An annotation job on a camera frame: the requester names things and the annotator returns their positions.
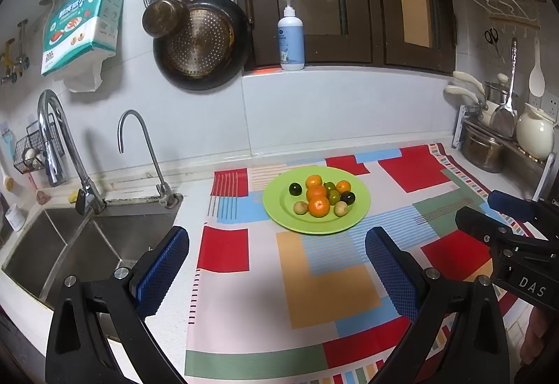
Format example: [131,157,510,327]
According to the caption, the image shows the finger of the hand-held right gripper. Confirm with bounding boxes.
[455,206,559,265]
[488,190,559,223]

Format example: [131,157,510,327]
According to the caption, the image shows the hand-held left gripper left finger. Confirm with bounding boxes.
[45,226,190,384]

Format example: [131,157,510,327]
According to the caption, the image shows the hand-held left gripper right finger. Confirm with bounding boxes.
[364,226,509,384]

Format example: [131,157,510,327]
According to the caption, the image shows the green plate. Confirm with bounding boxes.
[262,166,371,235]

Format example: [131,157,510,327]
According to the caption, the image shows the person's right hand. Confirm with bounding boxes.
[517,304,559,367]

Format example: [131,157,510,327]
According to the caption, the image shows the steel cooking pot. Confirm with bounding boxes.
[460,122,516,174]

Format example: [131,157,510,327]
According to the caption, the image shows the colourful patchwork table cloth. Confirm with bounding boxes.
[183,142,542,384]

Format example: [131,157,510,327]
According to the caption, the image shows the steel kitchen sink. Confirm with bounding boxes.
[0,205,180,315]

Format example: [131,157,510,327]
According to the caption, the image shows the white ceramic teapot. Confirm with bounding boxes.
[516,102,556,158]

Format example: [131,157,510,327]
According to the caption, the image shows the thin gooseneck faucet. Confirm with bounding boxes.
[117,110,184,210]

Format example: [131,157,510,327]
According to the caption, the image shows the steel skimmer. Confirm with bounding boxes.
[489,38,520,138]

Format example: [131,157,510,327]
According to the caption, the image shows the white dish rack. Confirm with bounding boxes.
[452,105,553,201]

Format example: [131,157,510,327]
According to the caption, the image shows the lidded steel pot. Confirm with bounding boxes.
[482,81,520,105]

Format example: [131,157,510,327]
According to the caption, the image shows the white rice spoon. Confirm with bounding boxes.
[529,37,545,97]

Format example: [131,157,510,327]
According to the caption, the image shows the large chrome faucet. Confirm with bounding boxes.
[37,89,107,215]

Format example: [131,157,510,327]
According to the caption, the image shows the small white cup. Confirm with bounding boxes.
[5,204,26,232]

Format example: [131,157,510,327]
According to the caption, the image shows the black scissors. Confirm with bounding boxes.
[484,28,499,57]

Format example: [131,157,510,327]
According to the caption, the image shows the white plastic bag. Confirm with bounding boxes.
[63,48,118,94]

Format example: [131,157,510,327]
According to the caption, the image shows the brass perforated colander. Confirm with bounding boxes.
[164,6,237,77]

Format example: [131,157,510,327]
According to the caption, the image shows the black frying pan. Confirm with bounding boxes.
[153,0,254,91]

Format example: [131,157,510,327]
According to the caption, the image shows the small brass pot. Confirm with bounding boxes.
[142,0,190,38]

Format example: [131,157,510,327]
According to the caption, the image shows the white pump soap bottle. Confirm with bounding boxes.
[278,0,305,71]

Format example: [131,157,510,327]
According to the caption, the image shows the teal tissue package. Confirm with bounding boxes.
[41,0,124,77]

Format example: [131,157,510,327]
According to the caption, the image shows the white wall outlet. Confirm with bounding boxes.
[539,91,559,120]

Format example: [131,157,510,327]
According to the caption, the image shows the white pan handle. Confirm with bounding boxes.
[453,71,485,92]
[444,85,483,105]

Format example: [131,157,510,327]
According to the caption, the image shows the black wire basket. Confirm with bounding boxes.
[13,122,66,174]

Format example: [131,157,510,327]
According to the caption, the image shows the white wire hook rack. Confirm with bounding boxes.
[463,0,542,29]

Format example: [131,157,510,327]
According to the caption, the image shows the brown wooden window frame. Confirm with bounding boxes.
[231,0,457,75]

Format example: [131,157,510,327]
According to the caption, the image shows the yellow wall taps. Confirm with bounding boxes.
[0,20,31,86]

